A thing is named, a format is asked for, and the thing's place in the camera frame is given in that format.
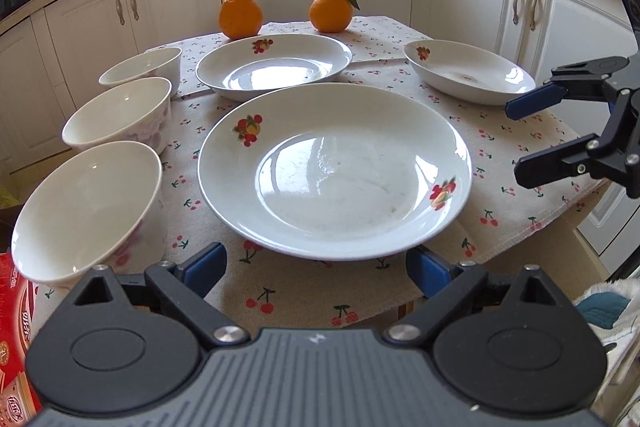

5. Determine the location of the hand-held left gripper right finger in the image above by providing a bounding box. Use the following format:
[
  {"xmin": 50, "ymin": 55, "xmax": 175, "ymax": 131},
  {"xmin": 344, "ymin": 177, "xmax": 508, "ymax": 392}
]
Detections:
[{"xmin": 385, "ymin": 246, "xmax": 571, "ymax": 350}]

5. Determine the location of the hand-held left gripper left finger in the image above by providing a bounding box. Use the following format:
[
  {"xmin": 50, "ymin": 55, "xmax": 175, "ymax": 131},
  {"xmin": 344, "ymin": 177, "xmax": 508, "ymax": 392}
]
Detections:
[{"xmin": 75, "ymin": 242, "xmax": 251, "ymax": 349}]

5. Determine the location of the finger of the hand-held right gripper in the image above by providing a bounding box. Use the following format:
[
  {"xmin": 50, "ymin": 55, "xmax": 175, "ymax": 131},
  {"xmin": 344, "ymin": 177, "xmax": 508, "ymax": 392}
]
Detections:
[
  {"xmin": 505, "ymin": 56, "xmax": 630, "ymax": 121},
  {"xmin": 514, "ymin": 134, "xmax": 603, "ymax": 190}
]

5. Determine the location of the large white fruit-print plate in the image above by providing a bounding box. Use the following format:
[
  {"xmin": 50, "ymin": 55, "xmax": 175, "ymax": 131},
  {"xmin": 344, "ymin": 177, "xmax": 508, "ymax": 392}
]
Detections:
[{"xmin": 197, "ymin": 83, "xmax": 473, "ymax": 260}]

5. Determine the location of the large white bowl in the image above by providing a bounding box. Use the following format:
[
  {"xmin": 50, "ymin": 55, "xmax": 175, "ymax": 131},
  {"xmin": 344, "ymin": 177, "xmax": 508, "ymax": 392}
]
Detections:
[{"xmin": 11, "ymin": 141, "xmax": 164, "ymax": 289}]

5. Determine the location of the white bowl with pink pattern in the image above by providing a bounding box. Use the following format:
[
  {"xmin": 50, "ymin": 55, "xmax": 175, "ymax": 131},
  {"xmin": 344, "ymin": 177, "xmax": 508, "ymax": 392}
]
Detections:
[{"xmin": 62, "ymin": 77, "xmax": 173, "ymax": 156}]

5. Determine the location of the cherry-print tablecloth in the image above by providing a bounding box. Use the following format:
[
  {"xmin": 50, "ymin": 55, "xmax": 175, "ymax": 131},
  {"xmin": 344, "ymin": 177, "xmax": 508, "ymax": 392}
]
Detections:
[{"xmin": 30, "ymin": 16, "xmax": 611, "ymax": 328}]

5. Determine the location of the small white fruit-print plate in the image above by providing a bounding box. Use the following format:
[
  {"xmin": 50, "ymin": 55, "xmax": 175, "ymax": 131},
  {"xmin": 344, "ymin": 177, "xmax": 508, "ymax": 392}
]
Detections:
[{"xmin": 404, "ymin": 39, "xmax": 537, "ymax": 106}]

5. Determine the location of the white and teal cloth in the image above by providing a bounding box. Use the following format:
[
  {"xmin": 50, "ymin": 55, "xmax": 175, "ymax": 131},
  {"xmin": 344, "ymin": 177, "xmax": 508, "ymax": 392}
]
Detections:
[{"xmin": 572, "ymin": 279, "xmax": 640, "ymax": 427}]

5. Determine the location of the small white bowl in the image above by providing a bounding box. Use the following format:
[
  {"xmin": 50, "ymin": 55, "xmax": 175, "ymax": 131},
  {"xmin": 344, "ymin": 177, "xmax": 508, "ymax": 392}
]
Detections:
[{"xmin": 98, "ymin": 47, "xmax": 182, "ymax": 100}]

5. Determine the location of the medium white fruit-print plate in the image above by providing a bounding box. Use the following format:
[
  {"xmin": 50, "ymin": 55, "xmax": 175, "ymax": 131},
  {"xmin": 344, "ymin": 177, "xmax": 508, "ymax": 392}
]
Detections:
[{"xmin": 195, "ymin": 34, "xmax": 353, "ymax": 102}]

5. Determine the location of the red printed carton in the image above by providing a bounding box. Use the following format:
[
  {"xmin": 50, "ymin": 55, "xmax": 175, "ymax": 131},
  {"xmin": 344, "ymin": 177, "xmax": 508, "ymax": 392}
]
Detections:
[{"xmin": 0, "ymin": 252, "xmax": 43, "ymax": 427}]

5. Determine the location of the orange with green leaf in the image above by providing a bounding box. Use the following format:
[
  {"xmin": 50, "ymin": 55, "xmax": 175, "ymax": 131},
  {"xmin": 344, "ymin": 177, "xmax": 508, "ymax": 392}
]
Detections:
[{"xmin": 308, "ymin": 0, "xmax": 363, "ymax": 34}]

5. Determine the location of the bumpy-topped orange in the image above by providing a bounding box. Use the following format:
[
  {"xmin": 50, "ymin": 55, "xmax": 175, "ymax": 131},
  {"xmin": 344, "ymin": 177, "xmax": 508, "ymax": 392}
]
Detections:
[{"xmin": 218, "ymin": 0, "xmax": 264, "ymax": 40}]

